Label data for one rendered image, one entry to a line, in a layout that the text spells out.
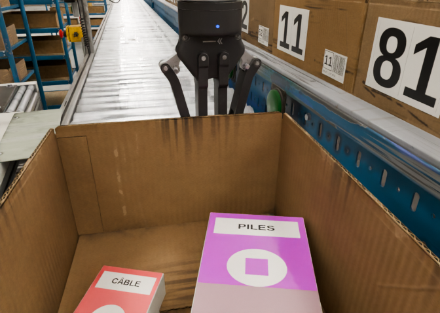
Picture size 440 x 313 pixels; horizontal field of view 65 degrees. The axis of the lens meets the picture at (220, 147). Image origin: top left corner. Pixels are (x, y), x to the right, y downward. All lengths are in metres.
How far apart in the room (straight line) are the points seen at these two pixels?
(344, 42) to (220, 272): 0.50
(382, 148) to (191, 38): 0.30
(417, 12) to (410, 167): 0.22
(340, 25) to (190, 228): 0.46
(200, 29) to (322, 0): 0.42
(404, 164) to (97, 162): 0.39
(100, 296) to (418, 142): 0.41
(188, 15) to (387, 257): 0.30
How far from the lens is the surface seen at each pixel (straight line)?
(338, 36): 0.73
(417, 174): 0.49
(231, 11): 0.41
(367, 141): 0.56
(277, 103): 0.80
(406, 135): 0.52
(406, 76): 0.58
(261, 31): 1.09
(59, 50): 3.18
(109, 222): 0.51
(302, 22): 0.85
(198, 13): 0.40
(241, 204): 0.52
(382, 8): 0.63
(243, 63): 0.45
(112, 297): 0.39
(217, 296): 0.33
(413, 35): 0.57
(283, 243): 0.38
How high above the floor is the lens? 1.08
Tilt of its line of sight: 26 degrees down
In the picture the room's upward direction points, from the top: straight up
